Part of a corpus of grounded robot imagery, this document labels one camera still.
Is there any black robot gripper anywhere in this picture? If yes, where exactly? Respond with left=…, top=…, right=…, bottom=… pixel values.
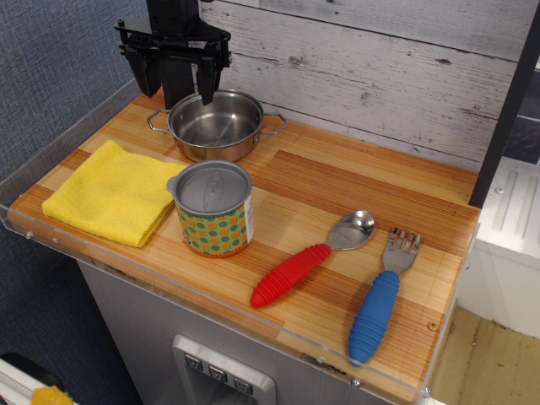
left=115, top=0, right=231, bottom=105

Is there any patterned can with grey lid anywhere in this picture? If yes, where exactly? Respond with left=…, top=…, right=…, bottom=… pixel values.
left=166, top=159, right=255, bottom=258

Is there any stainless steel pot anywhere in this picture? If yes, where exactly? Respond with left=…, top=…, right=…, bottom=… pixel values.
left=147, top=89, right=289, bottom=162

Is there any yellow folded cloth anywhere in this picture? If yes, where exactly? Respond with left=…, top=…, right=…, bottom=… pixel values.
left=41, top=140, right=185, bottom=247

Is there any clear acrylic edge guard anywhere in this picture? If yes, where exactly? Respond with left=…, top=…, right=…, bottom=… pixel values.
left=0, top=79, right=431, bottom=405

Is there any grey toy fridge cabinet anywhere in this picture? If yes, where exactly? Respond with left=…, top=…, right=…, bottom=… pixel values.
left=78, top=259, right=381, bottom=405

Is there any silver dispenser button panel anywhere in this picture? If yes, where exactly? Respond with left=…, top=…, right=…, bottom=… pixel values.
left=172, top=334, right=278, bottom=405

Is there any yellow object bottom left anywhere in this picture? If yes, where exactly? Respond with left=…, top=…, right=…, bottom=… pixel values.
left=30, top=386, right=74, bottom=405

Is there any white appliance at right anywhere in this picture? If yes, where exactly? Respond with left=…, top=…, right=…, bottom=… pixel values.
left=456, top=157, right=539, bottom=338

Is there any red handled spoon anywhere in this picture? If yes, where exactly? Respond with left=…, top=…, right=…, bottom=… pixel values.
left=250, top=210, right=375, bottom=308

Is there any blue handled fork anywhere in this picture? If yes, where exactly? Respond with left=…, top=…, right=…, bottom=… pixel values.
left=348, top=228, right=422, bottom=363

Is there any dark right frame post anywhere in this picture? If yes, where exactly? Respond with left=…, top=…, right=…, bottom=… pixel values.
left=469, top=2, right=539, bottom=208

